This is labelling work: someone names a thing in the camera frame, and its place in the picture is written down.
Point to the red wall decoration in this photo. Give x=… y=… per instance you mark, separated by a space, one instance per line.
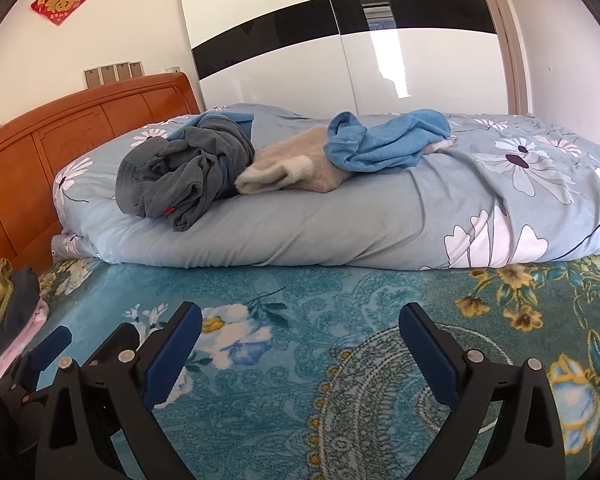
x=60 y=1

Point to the grey wall switch panel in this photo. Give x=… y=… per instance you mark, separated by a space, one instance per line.
x=112 y=74

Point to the dark grey garment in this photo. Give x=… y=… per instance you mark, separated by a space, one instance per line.
x=180 y=175

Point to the white wardrobe with black stripe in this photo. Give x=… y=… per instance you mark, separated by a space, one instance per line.
x=280 y=70

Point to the dark folded garment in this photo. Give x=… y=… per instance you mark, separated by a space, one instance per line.
x=17 y=305

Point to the blue garment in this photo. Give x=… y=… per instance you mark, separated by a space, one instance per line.
x=380 y=145

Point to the orange wooden headboard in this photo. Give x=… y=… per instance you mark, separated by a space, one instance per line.
x=40 y=160

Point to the light blue floral duvet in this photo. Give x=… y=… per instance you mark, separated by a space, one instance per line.
x=330 y=220

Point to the beige knit sweater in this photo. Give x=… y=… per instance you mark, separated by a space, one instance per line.
x=290 y=160

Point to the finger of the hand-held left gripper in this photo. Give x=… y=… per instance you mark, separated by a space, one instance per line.
x=52 y=345

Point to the pink folded garment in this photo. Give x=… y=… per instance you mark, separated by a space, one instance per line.
x=25 y=345

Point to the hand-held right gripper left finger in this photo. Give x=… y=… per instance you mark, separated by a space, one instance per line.
x=175 y=355

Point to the beige door frame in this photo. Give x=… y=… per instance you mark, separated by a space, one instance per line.
x=512 y=60

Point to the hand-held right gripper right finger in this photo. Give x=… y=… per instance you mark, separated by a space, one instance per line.
x=425 y=355

